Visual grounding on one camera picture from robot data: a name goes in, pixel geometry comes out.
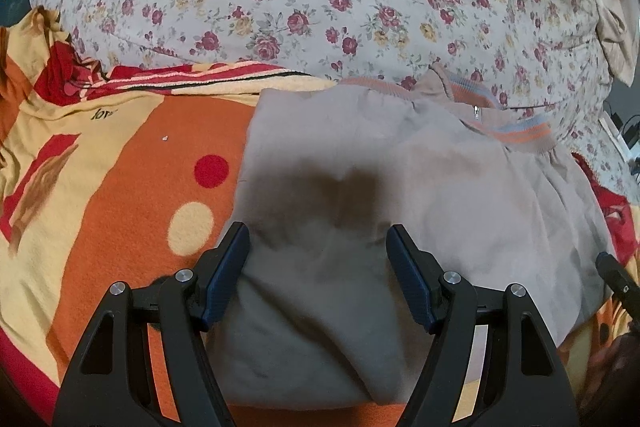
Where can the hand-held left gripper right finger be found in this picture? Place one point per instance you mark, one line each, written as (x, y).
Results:
(412, 277)

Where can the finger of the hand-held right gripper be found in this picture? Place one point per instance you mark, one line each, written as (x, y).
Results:
(620, 279)

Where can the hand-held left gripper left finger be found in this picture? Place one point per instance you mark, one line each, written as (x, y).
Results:
(227, 272)

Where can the beige zip jacket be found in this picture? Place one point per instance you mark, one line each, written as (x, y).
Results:
(350, 157)

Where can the orange yellow printed blanket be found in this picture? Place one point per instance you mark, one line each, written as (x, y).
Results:
(125, 167)

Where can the black charger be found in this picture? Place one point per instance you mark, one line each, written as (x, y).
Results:
(627, 124)

